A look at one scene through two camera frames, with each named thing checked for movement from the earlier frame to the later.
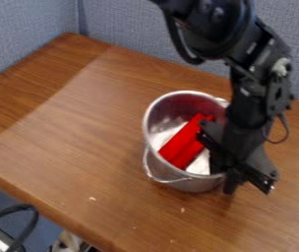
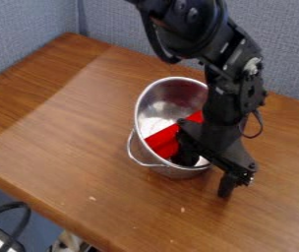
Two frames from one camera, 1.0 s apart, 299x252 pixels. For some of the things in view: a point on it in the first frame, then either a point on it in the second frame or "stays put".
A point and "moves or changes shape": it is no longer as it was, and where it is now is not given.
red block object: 186,147 moves or changes shape
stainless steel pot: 166,114 moves or changes shape
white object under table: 65,243 stays put
